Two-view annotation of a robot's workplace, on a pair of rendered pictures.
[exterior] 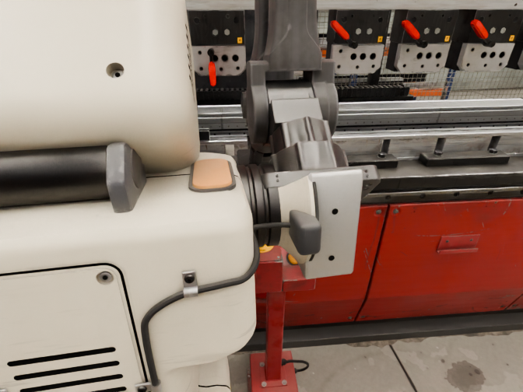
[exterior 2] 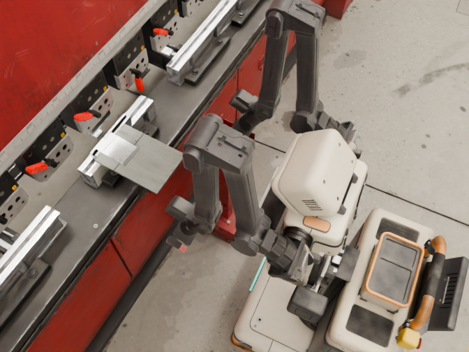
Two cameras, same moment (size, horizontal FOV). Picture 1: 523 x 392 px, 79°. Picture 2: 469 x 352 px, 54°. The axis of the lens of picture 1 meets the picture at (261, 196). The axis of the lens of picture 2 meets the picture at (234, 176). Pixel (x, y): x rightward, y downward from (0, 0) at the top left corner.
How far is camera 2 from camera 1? 1.32 m
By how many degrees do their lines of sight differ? 48
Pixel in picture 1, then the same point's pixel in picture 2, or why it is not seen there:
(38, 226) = (352, 197)
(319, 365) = not seen: hidden behind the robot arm
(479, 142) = not seen: outside the picture
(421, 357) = (267, 130)
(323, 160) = (343, 131)
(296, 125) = (329, 126)
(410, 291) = not seen: hidden behind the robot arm
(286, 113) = (323, 123)
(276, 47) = (313, 107)
